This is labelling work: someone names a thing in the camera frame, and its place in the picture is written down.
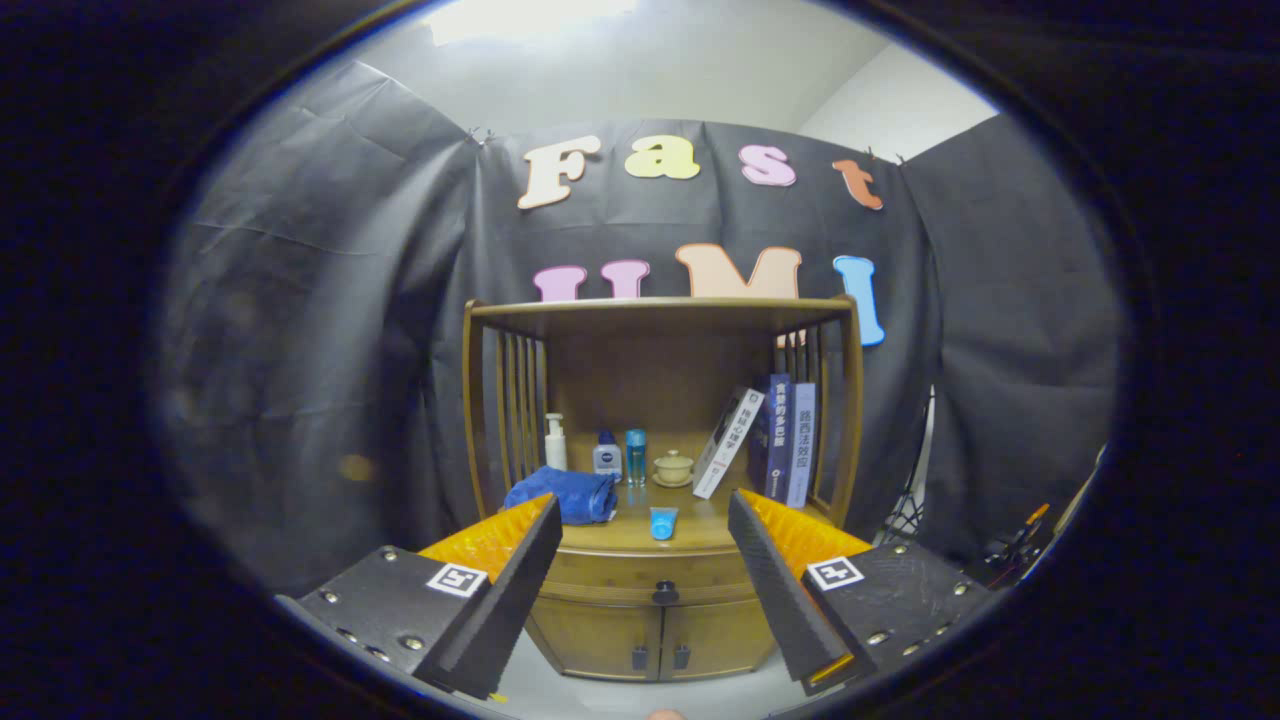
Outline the black device with orange part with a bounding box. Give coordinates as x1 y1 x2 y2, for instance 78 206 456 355
985 503 1056 586

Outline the wooden cabinet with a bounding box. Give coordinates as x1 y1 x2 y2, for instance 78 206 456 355
462 296 864 683

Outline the white book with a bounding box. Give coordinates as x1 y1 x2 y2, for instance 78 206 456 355
692 388 766 500

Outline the blue folded towel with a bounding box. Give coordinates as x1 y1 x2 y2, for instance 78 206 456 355
503 466 619 526

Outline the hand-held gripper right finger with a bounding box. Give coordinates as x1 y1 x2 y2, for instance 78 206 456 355
728 488 1001 698

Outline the black backdrop cloth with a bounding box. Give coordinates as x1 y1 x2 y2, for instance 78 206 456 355
150 60 1126 601

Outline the wooden countertop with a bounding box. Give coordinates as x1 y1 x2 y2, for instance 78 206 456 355
500 476 851 554

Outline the light purple book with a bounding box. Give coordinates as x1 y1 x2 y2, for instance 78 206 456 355
786 382 817 509

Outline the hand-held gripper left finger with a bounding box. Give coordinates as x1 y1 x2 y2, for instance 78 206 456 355
275 493 564 701

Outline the dark blue book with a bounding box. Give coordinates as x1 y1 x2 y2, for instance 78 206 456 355
747 374 793 501

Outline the wooden cabinet door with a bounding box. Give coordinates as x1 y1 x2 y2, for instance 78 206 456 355
525 598 664 681
658 598 776 679

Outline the wooden drawer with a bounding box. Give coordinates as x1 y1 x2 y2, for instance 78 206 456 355
545 545 763 607

